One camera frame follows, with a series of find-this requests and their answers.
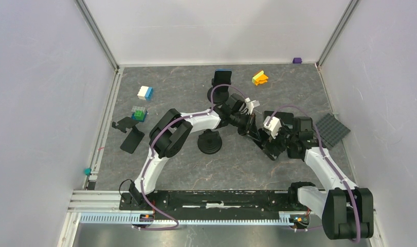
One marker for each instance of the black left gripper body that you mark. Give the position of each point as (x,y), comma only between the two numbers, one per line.
(243,123)

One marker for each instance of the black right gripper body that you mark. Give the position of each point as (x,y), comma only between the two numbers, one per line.
(282,139)

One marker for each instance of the black round base phone stand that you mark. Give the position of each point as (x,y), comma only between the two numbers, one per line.
(219,95)

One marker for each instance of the teal edged black phone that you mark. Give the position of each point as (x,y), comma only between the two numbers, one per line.
(261,141)

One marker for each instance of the blue edged black phone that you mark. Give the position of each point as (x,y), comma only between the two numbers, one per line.
(221,76)

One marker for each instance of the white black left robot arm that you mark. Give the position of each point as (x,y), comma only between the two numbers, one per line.
(171,132)

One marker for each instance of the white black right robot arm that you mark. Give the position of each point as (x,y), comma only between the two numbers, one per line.
(345,209)

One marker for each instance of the black phone under blue phone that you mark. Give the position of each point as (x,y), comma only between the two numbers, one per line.
(286,117)

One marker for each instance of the black folding phone stand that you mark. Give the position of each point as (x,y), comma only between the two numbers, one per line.
(134,137)

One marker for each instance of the yellow orange toy block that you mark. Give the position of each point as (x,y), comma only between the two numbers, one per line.
(259,78)

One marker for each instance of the grey lego baseplate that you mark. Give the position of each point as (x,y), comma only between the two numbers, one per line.
(331,130)

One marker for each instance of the purple toy block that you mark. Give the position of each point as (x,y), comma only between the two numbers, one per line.
(297,60)

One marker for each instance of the white blue toy block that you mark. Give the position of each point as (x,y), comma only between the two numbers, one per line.
(145,93)

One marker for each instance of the green blue toy block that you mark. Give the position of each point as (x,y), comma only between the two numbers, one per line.
(139,113)

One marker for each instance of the teal small clip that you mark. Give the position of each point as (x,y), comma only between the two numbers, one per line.
(87,171)

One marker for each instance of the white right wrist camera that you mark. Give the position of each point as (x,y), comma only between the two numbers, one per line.
(272,125)

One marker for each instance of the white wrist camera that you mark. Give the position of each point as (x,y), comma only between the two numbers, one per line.
(251,105)
(272,125)

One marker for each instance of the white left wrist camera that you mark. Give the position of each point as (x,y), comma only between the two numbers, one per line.
(251,105)

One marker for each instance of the aluminium frame rail right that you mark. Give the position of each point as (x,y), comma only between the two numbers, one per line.
(351,7)

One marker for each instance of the aluminium frame rail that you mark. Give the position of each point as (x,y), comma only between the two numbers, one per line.
(351,7)
(99,146)

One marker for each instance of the aluminium frame rail left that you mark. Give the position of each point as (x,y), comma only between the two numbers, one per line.
(99,146)

